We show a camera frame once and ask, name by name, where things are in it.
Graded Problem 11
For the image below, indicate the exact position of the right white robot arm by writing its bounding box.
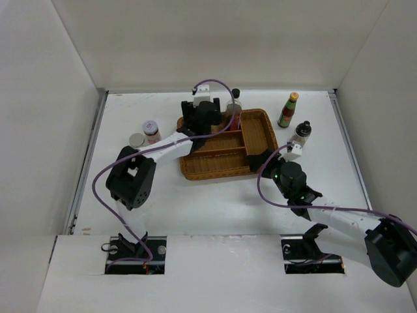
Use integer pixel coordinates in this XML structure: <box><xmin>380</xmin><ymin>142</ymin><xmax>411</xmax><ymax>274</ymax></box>
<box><xmin>248</xmin><ymin>149</ymin><xmax>416</xmax><ymax>288</ymax></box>

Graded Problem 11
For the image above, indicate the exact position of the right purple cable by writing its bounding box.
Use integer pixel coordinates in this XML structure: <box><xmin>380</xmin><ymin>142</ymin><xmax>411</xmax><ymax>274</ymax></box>
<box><xmin>257</xmin><ymin>143</ymin><xmax>417</xmax><ymax>237</ymax></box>

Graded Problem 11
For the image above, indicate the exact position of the black-cap pepper shaker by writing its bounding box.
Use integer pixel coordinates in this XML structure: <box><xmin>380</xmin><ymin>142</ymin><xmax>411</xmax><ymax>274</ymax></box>
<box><xmin>289</xmin><ymin>121</ymin><xmax>312</xmax><ymax>147</ymax></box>

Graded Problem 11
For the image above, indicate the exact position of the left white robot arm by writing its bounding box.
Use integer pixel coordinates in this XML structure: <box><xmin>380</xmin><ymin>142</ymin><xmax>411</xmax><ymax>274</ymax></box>
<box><xmin>106</xmin><ymin>98</ymin><xmax>223</xmax><ymax>211</ymax></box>

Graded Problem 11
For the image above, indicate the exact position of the white-lid dark jam jar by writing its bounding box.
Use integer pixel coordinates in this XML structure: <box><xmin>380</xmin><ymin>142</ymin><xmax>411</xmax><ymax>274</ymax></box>
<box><xmin>142</xmin><ymin>120</ymin><xmax>161</xmax><ymax>145</ymax></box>

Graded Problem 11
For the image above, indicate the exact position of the brown wicker divided tray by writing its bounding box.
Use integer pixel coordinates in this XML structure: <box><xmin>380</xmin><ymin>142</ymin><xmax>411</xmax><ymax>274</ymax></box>
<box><xmin>179</xmin><ymin>108</ymin><xmax>278</xmax><ymax>181</ymax></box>

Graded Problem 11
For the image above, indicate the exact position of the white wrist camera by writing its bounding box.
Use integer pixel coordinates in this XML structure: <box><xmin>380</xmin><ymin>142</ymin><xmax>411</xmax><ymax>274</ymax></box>
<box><xmin>282</xmin><ymin>142</ymin><xmax>302</xmax><ymax>162</ymax></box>
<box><xmin>192</xmin><ymin>84</ymin><xmax>211</xmax><ymax>108</ymax></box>

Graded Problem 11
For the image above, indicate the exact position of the tall red-label glass bottle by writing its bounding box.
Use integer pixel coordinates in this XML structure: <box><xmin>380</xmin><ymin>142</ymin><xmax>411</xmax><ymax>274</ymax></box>
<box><xmin>225</xmin><ymin>88</ymin><xmax>242</xmax><ymax>131</ymax></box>

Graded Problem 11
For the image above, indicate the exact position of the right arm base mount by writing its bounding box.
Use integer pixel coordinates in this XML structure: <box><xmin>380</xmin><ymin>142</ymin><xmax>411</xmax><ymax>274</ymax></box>
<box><xmin>281</xmin><ymin>224</ymin><xmax>345</xmax><ymax>275</ymax></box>

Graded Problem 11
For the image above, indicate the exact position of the green-label red sauce bottle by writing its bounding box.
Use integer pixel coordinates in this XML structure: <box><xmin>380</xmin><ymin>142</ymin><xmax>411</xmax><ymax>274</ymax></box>
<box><xmin>278</xmin><ymin>92</ymin><xmax>299</xmax><ymax>128</ymax></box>

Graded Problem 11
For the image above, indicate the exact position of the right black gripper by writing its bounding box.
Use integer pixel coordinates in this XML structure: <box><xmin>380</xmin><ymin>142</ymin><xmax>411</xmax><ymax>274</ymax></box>
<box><xmin>247</xmin><ymin>149</ymin><xmax>293</xmax><ymax>200</ymax></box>

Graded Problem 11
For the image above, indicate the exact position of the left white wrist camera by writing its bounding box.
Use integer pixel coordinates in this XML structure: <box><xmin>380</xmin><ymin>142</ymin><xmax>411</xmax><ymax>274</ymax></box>
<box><xmin>192</xmin><ymin>84</ymin><xmax>211</xmax><ymax>108</ymax></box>

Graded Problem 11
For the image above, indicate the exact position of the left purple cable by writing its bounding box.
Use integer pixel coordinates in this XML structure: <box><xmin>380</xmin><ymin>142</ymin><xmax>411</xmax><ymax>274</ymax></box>
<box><xmin>92</xmin><ymin>78</ymin><xmax>236</xmax><ymax>271</ymax></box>

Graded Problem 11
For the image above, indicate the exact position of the purple cable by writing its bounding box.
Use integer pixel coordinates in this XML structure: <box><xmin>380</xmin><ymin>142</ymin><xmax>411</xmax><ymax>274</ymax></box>
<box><xmin>257</xmin><ymin>143</ymin><xmax>417</xmax><ymax>237</ymax></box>
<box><xmin>92</xmin><ymin>78</ymin><xmax>236</xmax><ymax>271</ymax></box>

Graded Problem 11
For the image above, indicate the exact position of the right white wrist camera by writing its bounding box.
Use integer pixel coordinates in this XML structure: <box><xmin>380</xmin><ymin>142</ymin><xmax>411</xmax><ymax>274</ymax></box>
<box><xmin>282</xmin><ymin>142</ymin><xmax>302</xmax><ymax>162</ymax></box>

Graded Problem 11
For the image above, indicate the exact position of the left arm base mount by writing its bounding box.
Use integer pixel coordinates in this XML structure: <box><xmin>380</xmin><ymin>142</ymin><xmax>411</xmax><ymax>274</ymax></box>
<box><xmin>101</xmin><ymin>233</ymin><xmax>167</xmax><ymax>275</ymax></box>

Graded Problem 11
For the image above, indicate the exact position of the silver-cap blue-label jar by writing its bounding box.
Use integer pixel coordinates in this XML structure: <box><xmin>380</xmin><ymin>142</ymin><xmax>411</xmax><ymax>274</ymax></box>
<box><xmin>128</xmin><ymin>133</ymin><xmax>145</xmax><ymax>149</ymax></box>

